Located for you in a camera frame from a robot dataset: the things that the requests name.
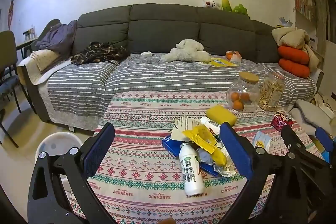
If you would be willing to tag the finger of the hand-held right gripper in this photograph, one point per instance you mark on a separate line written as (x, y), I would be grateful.
(324, 137)
(290, 134)

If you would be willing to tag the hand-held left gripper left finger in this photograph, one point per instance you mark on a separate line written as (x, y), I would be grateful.
(98, 151)

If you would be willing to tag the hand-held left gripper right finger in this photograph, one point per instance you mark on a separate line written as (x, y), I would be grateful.
(236, 151)

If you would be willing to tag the yellow snack wrapper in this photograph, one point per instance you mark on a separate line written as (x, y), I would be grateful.
(202, 137)

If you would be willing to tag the white plastic trash bin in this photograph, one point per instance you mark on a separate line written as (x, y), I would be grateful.
(56, 140)

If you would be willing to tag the large white plastic bottle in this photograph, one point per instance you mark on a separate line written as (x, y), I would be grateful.
(191, 174)

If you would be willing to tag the blue box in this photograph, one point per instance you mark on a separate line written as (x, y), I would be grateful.
(172, 146)

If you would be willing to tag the red tin can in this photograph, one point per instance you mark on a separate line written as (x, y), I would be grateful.
(282, 123)

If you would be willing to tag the crumpled clear wrapper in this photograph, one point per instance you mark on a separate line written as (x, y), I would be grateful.
(223, 172)

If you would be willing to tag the white tissue packet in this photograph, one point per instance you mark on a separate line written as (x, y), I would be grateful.
(262, 141)

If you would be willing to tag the white power strip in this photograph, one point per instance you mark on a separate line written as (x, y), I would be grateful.
(326, 108)

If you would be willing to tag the grey seat cushion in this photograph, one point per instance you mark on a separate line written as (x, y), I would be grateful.
(307, 111)

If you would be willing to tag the small white plastic bottle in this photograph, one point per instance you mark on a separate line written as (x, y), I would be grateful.
(210, 124)

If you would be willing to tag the yellow sponge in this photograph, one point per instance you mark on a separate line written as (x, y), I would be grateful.
(220, 113)

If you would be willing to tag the clear plastic snack jar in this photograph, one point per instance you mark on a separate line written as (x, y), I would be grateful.
(271, 92)

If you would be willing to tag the orange fruit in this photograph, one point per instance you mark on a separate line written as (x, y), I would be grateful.
(239, 105)
(245, 96)
(235, 96)

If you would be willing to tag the white paper receipt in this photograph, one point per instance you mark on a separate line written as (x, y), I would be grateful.
(187, 124)

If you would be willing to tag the patterned tablecloth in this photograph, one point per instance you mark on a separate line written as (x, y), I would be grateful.
(147, 113)

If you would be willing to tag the orange cushion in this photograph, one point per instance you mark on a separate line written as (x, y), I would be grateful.
(292, 54)
(294, 69)

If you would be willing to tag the glass jar with wooden lid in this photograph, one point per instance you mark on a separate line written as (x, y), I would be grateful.
(242, 82)

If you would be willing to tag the yellow book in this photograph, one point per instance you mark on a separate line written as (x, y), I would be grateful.
(223, 63)

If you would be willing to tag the grey striped sofa cover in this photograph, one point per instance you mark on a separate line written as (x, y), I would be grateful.
(157, 77)

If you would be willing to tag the beige fleece blanket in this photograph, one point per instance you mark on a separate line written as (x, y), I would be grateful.
(291, 37)

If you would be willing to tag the dark plaid shirt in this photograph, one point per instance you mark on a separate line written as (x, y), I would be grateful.
(99, 53)

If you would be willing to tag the beige quilted throw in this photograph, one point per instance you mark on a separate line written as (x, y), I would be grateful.
(31, 74)

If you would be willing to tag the beige dotted pillow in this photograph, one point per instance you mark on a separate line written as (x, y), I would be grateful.
(46, 58)

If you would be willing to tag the white charger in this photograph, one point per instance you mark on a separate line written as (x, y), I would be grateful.
(146, 54)

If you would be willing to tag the white plush dog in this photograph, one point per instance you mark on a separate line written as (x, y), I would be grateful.
(186, 50)

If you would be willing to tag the purple jacket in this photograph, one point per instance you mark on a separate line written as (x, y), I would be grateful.
(57, 37)

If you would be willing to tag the dark side table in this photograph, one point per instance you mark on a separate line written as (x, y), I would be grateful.
(23, 44)

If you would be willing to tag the dark chair backrest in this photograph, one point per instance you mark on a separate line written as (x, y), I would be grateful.
(48, 26)

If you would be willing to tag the small bottles set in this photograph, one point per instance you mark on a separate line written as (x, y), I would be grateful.
(29, 33)

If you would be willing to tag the olive padded chair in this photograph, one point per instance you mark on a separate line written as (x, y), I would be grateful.
(8, 48)

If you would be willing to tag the yellow green plush toy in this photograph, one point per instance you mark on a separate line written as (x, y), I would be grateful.
(226, 5)

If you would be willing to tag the grey fabric sofa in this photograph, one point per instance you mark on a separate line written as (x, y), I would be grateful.
(162, 22)

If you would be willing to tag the white and red plush toy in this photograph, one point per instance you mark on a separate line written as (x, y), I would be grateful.
(211, 3)

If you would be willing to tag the wall bookshelf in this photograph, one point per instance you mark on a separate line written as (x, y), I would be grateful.
(304, 1)

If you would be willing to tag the red wall decoration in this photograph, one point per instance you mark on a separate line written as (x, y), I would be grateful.
(11, 12)

